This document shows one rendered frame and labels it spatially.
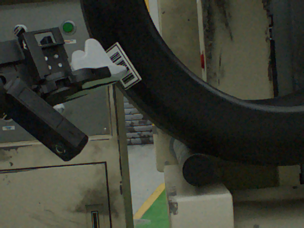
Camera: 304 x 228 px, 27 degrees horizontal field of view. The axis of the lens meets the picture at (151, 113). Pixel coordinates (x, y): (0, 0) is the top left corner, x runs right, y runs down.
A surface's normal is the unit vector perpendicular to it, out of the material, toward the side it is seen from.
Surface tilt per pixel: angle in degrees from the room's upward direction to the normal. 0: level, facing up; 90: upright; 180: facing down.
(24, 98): 70
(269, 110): 100
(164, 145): 90
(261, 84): 90
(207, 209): 90
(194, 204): 90
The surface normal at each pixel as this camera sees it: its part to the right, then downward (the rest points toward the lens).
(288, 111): 0.00, 0.24
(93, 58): 0.59, -0.36
